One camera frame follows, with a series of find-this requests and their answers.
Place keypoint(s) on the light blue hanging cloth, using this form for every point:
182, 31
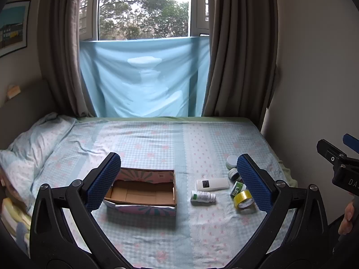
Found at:
126, 89

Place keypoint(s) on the cardboard box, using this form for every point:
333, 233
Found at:
140, 194

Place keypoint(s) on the green jar white lid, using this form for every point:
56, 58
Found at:
232, 161

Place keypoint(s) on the window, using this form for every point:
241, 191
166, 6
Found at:
143, 8

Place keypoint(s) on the white pill bottle green label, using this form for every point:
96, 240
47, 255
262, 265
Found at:
202, 197

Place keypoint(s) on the stack of folded cloths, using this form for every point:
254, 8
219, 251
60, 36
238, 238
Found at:
14, 221

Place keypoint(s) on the small green white box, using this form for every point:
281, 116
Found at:
237, 189

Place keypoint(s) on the small yellowish box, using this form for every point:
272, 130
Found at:
14, 91

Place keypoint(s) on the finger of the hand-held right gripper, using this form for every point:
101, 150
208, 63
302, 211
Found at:
328, 150
352, 143

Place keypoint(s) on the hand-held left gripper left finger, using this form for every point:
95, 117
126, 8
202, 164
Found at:
103, 182

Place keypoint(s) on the yellow tape roll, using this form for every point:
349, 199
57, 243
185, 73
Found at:
243, 200

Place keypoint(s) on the checkered floral pillow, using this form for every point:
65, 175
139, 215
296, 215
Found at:
30, 151

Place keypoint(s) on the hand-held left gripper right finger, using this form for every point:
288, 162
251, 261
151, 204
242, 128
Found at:
253, 182

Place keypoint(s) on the person's right hand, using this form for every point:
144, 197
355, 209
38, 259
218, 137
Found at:
347, 218

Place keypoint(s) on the brown curtain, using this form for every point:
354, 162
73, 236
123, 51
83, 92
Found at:
68, 47
238, 47

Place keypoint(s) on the framed wall picture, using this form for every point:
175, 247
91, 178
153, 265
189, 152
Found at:
14, 28

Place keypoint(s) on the small dark jar white lid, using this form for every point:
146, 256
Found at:
233, 174

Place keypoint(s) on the white remote control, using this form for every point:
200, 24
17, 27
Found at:
213, 184

